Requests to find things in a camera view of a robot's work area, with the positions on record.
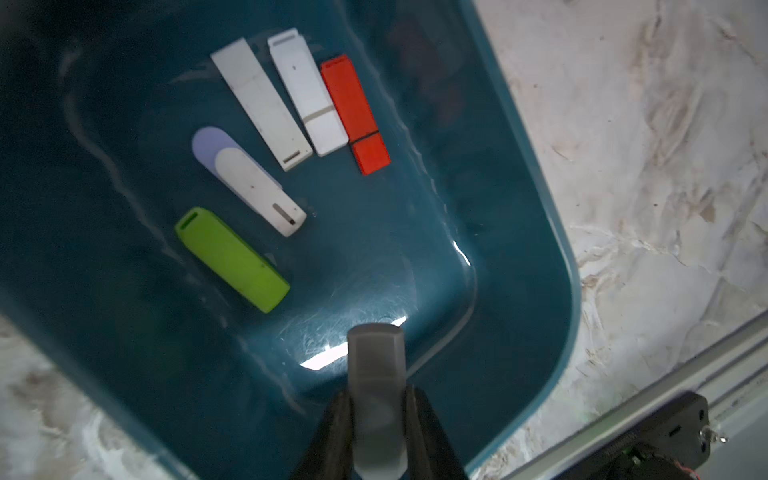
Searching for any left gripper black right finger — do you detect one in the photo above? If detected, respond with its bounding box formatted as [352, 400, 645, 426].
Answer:
[405, 385, 468, 480]

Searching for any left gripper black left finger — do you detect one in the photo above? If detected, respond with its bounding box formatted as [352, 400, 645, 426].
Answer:
[289, 388, 354, 480]

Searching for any grey usb flash drive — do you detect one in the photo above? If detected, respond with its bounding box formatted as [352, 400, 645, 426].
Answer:
[347, 323, 408, 479]

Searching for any green usb flash drive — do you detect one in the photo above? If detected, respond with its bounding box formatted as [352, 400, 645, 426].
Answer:
[174, 207, 290, 313]

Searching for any teal plastic storage box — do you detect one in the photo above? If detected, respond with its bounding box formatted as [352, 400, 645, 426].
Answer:
[1, 1, 580, 479]

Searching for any white lavender usb flash drive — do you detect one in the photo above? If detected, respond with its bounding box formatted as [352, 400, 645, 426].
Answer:
[191, 126, 307, 237]

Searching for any red usb flash drive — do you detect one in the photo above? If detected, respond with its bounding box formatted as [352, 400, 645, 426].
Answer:
[320, 55, 391, 176]

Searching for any white usb drive with loop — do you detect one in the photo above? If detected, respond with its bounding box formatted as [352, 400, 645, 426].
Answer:
[267, 28, 349, 157]

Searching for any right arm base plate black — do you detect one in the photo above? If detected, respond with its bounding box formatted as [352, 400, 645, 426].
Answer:
[557, 392, 721, 480]

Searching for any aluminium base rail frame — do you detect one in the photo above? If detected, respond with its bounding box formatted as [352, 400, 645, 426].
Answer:
[507, 312, 767, 479]

